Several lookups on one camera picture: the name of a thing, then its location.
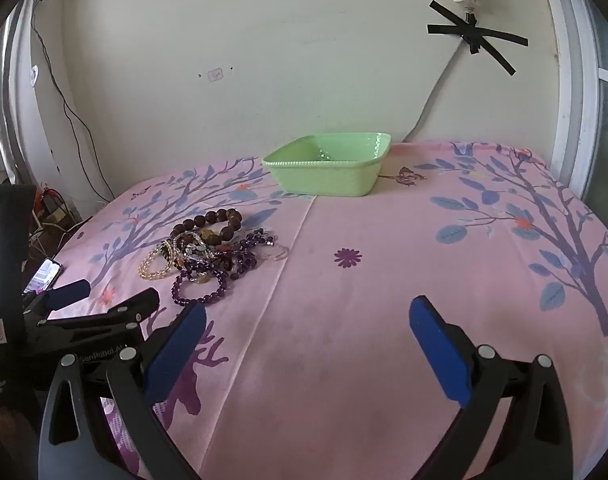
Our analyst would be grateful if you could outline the dark purple bead bracelet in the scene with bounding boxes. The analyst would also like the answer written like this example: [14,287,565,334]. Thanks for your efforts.
[170,268,229,307]

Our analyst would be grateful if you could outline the gold bead bracelet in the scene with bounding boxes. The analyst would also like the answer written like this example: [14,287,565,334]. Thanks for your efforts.
[137,244,182,282]

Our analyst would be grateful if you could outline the multicolour gemstone bead bracelet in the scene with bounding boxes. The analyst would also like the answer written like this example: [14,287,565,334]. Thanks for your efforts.
[160,228,236,285]

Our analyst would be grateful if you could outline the brown wooden bead bracelet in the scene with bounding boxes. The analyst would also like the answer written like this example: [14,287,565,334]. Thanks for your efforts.
[169,207,244,247]

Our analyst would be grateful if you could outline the smartphone with lit screen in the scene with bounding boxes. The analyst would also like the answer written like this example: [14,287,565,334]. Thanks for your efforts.
[23,258,63,294]

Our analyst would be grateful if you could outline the cluttered floor items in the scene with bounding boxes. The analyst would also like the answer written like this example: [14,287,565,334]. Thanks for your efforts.
[28,185,89,258]

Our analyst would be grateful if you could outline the pink floral bed sheet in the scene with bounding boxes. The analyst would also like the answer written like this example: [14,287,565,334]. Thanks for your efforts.
[58,143,608,479]

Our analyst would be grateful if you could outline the black tape cross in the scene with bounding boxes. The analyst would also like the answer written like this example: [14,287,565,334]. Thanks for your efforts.
[426,0,528,76]

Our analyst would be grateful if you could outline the purple chip bead bracelet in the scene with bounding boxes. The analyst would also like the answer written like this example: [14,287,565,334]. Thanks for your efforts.
[218,227,290,281]

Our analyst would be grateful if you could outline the black wall cable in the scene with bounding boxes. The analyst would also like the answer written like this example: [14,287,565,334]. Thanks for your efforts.
[29,0,116,203]

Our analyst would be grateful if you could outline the white door frame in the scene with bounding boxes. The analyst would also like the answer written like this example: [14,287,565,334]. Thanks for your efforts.
[548,0,608,202]

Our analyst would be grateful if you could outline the grey power cable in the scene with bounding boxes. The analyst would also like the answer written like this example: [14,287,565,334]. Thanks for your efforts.
[402,5,478,144]

